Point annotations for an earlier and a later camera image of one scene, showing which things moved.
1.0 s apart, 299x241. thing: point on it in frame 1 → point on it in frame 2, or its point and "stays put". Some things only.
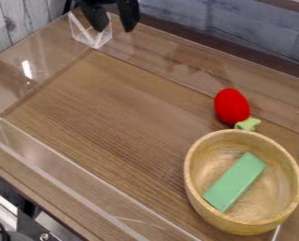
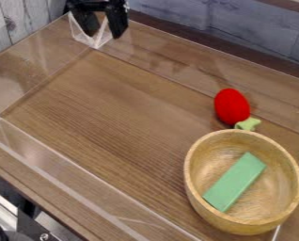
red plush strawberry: [232, 108] stays put
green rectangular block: [232, 184] stays put
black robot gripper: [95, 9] → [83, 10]
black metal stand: [28, 225] stays put
